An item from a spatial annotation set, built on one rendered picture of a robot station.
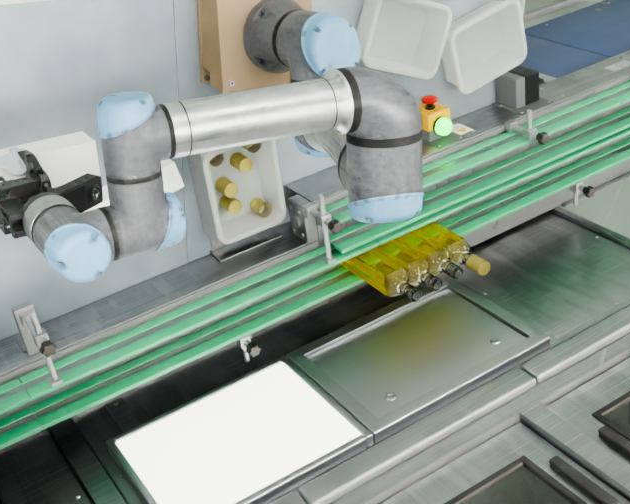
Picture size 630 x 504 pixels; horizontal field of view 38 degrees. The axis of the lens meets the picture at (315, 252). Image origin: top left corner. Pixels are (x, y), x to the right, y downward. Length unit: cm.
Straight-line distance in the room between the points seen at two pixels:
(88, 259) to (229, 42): 79
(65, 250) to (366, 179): 46
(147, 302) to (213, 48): 55
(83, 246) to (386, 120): 47
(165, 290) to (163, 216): 77
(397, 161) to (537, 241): 114
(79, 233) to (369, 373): 94
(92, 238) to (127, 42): 76
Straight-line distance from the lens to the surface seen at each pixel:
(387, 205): 140
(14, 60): 185
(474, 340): 206
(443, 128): 227
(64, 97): 190
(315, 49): 174
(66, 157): 154
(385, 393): 194
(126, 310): 200
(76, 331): 198
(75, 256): 122
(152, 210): 126
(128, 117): 122
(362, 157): 139
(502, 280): 232
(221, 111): 127
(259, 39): 188
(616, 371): 205
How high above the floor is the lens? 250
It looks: 50 degrees down
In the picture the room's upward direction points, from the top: 125 degrees clockwise
